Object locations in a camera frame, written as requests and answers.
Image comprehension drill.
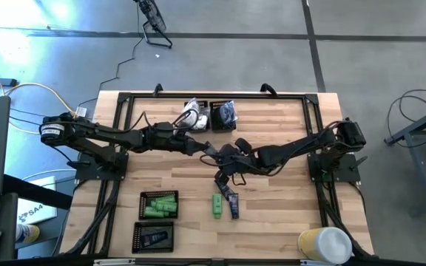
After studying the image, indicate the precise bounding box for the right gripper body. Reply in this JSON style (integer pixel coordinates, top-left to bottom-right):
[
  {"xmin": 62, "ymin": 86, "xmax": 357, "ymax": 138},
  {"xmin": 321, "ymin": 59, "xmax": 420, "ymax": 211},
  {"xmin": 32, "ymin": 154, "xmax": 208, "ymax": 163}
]
[{"xmin": 214, "ymin": 143, "xmax": 264, "ymax": 177}]

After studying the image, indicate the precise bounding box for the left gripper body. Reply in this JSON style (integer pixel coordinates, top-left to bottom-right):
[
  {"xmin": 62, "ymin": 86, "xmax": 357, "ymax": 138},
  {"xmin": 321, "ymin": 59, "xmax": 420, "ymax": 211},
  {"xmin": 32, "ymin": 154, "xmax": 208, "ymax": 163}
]
[{"xmin": 146, "ymin": 121, "xmax": 203, "ymax": 156}]

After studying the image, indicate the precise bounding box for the dark blue squeeze tube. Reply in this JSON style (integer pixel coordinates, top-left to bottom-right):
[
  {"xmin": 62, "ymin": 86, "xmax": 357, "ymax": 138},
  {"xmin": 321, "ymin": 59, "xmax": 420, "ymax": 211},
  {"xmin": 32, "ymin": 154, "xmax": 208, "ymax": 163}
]
[
  {"xmin": 141, "ymin": 231, "xmax": 169, "ymax": 248},
  {"xmin": 229, "ymin": 192, "xmax": 240, "ymax": 219},
  {"xmin": 215, "ymin": 180, "xmax": 236, "ymax": 202}
]

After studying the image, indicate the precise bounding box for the small green packet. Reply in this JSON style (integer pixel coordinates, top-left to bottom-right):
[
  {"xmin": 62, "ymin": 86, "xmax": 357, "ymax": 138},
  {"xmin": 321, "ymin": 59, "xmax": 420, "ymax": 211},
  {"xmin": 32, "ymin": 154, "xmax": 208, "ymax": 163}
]
[{"xmin": 143, "ymin": 206, "xmax": 169, "ymax": 219}]

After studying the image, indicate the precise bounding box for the black slotted plastic basket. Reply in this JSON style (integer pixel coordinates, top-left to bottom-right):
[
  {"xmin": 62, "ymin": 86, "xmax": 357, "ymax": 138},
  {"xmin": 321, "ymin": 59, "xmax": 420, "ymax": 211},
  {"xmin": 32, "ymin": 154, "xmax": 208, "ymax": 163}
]
[
  {"xmin": 183, "ymin": 100, "xmax": 212, "ymax": 133},
  {"xmin": 138, "ymin": 188, "xmax": 180, "ymax": 220},
  {"xmin": 209, "ymin": 100, "xmax": 237, "ymax": 133},
  {"xmin": 131, "ymin": 220, "xmax": 175, "ymax": 254}
]

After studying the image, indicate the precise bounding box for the yellow white cylindrical container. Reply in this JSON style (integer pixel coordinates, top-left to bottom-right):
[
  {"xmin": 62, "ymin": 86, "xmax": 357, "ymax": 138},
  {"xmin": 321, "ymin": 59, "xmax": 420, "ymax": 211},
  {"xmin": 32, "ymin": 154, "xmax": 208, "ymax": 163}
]
[{"xmin": 297, "ymin": 226, "xmax": 354, "ymax": 265}]

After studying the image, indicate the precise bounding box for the black floor fan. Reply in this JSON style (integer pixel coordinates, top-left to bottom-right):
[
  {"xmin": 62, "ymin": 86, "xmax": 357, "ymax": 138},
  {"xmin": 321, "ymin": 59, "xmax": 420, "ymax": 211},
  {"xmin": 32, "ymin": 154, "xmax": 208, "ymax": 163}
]
[{"xmin": 133, "ymin": 0, "xmax": 174, "ymax": 50}]

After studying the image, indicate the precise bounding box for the black desk leg beam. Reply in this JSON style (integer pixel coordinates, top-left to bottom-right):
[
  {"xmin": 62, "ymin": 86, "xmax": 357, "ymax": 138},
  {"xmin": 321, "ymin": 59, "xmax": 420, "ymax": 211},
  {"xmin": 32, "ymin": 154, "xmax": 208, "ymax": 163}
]
[{"xmin": 4, "ymin": 173, "xmax": 74, "ymax": 211}]

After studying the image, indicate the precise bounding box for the white printed cardboard box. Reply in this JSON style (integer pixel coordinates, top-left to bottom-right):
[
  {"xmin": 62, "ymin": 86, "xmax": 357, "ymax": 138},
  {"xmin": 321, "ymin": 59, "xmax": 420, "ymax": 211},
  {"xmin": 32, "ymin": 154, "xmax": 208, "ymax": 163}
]
[{"xmin": 16, "ymin": 176, "xmax": 58, "ymax": 225}]

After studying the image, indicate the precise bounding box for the yellow white can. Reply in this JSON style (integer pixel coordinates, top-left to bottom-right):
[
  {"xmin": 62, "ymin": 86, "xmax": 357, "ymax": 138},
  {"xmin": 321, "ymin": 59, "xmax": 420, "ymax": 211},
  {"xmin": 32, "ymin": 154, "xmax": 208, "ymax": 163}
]
[{"xmin": 15, "ymin": 223, "xmax": 41, "ymax": 245}]

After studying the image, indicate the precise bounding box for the grey metal side table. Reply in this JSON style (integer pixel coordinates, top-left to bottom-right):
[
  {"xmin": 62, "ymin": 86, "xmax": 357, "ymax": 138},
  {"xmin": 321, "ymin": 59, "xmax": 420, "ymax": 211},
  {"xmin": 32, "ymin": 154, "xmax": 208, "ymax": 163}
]
[{"xmin": 385, "ymin": 101, "xmax": 426, "ymax": 217}]

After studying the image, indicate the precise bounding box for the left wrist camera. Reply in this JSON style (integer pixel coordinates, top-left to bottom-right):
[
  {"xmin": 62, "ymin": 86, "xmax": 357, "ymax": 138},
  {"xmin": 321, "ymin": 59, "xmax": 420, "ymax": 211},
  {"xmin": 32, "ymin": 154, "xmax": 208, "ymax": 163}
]
[{"xmin": 155, "ymin": 120, "xmax": 179, "ymax": 134}]

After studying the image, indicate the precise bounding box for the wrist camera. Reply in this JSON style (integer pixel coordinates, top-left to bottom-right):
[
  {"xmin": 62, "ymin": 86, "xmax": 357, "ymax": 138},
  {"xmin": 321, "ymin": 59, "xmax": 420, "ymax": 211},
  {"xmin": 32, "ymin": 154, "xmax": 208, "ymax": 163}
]
[
  {"xmin": 234, "ymin": 137, "xmax": 254, "ymax": 154},
  {"xmin": 155, "ymin": 120, "xmax": 179, "ymax": 134}
]

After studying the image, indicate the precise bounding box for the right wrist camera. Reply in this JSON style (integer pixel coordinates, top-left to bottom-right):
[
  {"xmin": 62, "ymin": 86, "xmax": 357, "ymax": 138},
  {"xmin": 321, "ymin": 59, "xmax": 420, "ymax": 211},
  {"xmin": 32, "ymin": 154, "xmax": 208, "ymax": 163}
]
[{"xmin": 234, "ymin": 137, "xmax": 254, "ymax": 154}]

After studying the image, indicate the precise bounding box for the black fan power cable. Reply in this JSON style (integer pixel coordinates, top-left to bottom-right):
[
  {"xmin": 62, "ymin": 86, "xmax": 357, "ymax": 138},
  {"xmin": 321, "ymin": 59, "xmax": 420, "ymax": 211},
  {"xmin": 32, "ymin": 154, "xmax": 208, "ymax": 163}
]
[{"xmin": 75, "ymin": 35, "xmax": 142, "ymax": 110}]

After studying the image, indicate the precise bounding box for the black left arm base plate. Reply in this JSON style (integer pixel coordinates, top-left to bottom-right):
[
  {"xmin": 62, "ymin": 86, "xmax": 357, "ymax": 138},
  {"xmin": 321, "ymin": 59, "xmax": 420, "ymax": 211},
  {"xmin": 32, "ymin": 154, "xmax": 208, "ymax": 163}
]
[{"xmin": 74, "ymin": 151, "xmax": 129, "ymax": 182}]

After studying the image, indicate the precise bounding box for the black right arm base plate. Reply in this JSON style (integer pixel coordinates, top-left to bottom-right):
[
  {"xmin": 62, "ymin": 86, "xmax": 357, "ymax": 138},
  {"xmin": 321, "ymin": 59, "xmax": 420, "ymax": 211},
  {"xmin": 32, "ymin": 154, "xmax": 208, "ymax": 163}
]
[{"xmin": 307, "ymin": 152, "xmax": 368, "ymax": 184}]

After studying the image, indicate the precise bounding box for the cream floor cable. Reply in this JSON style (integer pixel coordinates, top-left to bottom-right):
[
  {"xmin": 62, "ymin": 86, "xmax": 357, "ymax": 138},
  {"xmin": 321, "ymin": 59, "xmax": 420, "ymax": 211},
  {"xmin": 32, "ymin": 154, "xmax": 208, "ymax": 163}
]
[{"xmin": 0, "ymin": 61, "xmax": 78, "ymax": 134}]

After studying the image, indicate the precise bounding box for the black floor cable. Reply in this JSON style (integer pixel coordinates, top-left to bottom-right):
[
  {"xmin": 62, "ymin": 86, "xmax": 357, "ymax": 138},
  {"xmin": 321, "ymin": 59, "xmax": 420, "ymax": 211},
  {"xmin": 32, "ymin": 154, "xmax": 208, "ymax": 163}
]
[{"xmin": 382, "ymin": 87, "xmax": 426, "ymax": 149}]

